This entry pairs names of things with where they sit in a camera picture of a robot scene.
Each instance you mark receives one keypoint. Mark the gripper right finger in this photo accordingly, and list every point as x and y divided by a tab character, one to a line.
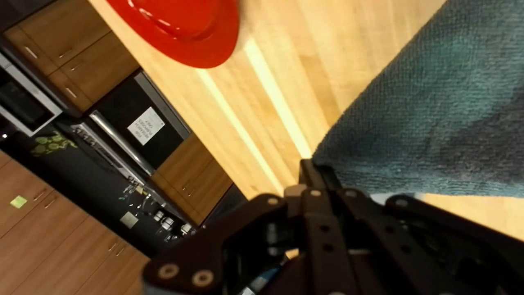
430	241

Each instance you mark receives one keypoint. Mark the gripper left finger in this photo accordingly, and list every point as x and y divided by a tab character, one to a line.
213	241

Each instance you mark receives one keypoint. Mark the teal terry towel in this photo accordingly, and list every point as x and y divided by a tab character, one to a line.
434	106

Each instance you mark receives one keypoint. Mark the wooden base cabinets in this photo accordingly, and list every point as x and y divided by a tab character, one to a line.
192	180
69	53

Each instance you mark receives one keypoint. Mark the white paper note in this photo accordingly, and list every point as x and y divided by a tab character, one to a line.
145	126

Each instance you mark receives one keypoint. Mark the black oven door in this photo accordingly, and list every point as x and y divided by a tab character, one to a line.
135	123

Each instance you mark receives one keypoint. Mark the green patterned cloth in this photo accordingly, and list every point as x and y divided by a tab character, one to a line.
51	143

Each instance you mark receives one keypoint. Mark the green sticky note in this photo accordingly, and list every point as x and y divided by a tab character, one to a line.
18	201

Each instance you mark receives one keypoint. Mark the red plate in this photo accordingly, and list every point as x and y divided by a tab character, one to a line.
184	28

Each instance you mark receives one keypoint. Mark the built-in microwave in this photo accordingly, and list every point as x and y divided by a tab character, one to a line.
24	98

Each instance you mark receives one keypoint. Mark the wall socket plate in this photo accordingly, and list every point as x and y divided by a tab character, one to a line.
129	220

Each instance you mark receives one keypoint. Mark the wooden wall cabinets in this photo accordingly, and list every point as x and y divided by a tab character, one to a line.
53	246

